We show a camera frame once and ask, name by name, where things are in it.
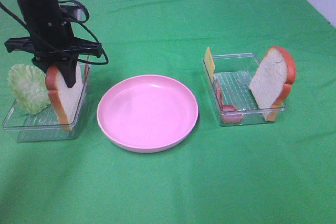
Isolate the right clear plastic container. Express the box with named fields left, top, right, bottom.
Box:
left=202, top=52, right=286, bottom=126

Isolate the green tablecloth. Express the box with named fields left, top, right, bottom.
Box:
left=1, top=0, right=335, bottom=223

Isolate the yellow cheese slice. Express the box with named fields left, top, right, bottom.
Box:
left=204, top=47, right=215, bottom=83

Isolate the left clear plastic container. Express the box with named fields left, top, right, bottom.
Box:
left=2, top=63, right=91, bottom=142

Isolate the pink round plate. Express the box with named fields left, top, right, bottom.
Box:
left=97, top=74, right=198, bottom=153

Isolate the clear plastic container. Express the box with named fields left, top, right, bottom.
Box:
left=2, top=63, right=91, bottom=142
left=202, top=52, right=286, bottom=126

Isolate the bread slice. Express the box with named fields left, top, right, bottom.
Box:
left=249, top=46, right=296, bottom=122
left=46, top=63, right=83, bottom=125

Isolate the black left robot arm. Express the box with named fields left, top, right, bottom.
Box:
left=1, top=0, right=105, bottom=88

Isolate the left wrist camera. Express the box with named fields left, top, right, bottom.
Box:
left=59, top=1, right=89, bottom=24

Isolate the green lettuce leaf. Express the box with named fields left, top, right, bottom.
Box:
left=8, top=64, right=51, bottom=115

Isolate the bacon strip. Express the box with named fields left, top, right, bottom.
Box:
left=215, top=79, right=243, bottom=123
left=83, top=56, right=89, bottom=77

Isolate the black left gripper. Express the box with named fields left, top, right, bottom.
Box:
left=5, top=22, right=103, bottom=88

